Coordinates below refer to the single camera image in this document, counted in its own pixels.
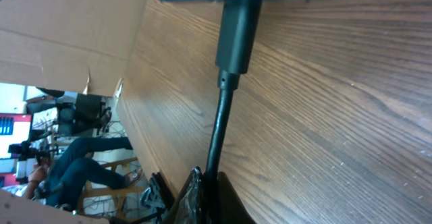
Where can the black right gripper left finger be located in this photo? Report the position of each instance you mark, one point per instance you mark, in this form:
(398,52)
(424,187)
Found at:
(187,208)

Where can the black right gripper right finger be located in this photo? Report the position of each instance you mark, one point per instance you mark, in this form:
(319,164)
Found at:
(227,207)

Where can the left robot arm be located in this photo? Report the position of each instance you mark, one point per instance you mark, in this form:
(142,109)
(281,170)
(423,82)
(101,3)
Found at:
(18,210)

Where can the wooden chair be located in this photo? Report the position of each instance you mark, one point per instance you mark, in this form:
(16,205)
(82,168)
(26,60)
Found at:
(106,202)

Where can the seated person in jeans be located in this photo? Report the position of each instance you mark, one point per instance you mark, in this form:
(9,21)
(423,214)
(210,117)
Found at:
(66,179)

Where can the black office chair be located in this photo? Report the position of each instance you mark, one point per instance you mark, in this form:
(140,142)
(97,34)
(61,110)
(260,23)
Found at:
(49,111)

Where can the red and white monitor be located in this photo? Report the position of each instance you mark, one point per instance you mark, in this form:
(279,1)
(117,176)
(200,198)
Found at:
(15,128)

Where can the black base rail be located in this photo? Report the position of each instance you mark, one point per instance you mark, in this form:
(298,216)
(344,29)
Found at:
(157,197)

